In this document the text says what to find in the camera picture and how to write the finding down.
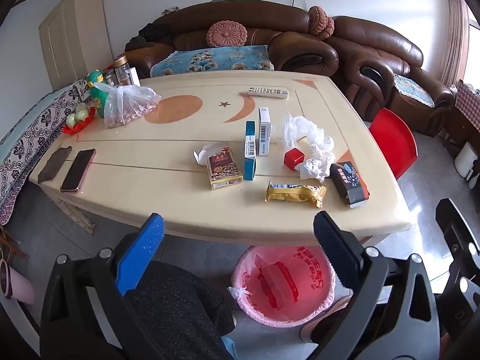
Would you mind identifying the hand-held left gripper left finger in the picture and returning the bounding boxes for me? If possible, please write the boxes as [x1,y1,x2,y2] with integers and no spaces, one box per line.
[39,213,166,360]

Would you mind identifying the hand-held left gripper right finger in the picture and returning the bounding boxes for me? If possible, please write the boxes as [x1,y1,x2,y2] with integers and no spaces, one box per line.
[300,211,439,360]

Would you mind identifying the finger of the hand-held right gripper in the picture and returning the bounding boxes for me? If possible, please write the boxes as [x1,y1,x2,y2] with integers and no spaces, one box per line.
[436,198,470,256]

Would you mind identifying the pink trash bin with bag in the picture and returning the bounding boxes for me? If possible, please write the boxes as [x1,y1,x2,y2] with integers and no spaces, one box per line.
[228,245,337,328]

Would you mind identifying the white tissue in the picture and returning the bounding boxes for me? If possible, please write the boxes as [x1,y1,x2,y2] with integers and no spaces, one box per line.
[299,153,337,183]

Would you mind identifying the white and blue box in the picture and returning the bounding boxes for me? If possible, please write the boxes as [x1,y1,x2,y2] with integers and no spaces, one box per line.
[257,107,272,156]

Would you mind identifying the white container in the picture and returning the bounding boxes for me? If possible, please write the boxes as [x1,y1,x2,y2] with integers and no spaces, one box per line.
[454,142,479,189]

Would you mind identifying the black printed box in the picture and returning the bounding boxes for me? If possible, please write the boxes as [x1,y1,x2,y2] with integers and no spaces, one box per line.
[329,161,371,209]

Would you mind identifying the gold snack wrapper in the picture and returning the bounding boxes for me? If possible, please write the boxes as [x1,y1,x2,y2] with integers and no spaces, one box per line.
[265,179,328,209]

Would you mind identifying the person's leg in dark pants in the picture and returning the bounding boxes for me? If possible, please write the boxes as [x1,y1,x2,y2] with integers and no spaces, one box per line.
[125,260,236,360]

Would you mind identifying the small red box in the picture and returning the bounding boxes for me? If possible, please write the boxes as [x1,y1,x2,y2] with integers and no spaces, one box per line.
[283,148,304,172]

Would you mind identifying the red plastic stool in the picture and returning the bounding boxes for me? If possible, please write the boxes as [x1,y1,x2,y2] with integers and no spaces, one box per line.
[369,107,418,180]

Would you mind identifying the black smartphone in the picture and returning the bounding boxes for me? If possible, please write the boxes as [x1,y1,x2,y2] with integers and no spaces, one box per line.
[60,148,97,193]

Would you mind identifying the red and gold cigarette box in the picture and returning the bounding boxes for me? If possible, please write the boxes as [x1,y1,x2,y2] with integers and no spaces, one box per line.
[193,143,244,190]

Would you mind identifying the clear crumpled plastic wrap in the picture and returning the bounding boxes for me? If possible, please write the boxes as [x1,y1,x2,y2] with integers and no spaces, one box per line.
[283,112,335,158]

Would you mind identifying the checkered tablecloth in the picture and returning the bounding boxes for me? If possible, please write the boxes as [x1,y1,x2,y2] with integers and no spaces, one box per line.
[455,80,480,121]

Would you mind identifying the dark grey phone case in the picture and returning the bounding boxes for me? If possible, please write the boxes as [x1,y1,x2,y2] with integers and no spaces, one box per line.
[37,145,73,184]

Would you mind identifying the teal and white box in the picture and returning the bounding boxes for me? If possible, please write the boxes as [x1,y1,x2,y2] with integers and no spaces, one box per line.
[243,120,258,181]

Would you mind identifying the pink tube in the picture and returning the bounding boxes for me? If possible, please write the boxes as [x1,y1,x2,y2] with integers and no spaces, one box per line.
[0,258,35,305]

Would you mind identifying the wooden sticks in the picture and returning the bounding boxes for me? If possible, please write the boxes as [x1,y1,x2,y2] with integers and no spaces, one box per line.
[0,225,30,260]

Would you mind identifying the blue armchair seat cloth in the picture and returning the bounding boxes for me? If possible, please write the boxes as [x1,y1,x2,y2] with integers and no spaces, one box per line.
[393,73,436,108]

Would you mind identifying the clear plastic bag of peanuts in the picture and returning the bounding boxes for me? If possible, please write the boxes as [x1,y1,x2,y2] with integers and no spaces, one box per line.
[91,82,162,128]

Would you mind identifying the red tray with ornaments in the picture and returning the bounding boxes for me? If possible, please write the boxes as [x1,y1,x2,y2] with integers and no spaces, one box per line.
[61,105,97,135]

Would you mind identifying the white remote control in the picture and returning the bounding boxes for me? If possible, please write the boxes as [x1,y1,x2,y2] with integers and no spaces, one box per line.
[247,86,290,100]

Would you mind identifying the green yellow bottle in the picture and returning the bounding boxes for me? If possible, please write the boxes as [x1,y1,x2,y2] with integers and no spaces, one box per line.
[86,70,110,118]

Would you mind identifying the patterned purple white blanket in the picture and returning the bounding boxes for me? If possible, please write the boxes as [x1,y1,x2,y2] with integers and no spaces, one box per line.
[0,77,93,226]

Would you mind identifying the glass bottle with gold lid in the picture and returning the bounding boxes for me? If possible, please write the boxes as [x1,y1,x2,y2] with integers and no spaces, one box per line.
[113,55,132,87]

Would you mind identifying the pink curtain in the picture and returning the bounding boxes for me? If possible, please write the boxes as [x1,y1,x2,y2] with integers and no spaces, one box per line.
[445,0,470,88]

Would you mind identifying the brown leather armchair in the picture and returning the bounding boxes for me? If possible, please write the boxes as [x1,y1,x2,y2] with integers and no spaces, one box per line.
[329,15,456,138]

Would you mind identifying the blue floral sofa cloth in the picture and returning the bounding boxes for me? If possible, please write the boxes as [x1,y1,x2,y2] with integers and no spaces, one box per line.
[150,44,275,79]

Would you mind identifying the dark clothing pile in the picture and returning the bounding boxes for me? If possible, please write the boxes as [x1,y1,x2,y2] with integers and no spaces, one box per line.
[125,22,174,52]

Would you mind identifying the pink round crochet cushion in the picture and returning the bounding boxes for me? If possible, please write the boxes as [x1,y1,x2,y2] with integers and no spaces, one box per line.
[307,6,335,40]
[206,21,249,48]

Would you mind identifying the cream cabinet door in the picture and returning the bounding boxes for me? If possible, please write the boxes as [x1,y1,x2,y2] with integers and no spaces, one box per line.
[39,0,114,91]

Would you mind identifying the brown leather sofa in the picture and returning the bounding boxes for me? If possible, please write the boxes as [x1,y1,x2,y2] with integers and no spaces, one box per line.
[125,2,340,80]

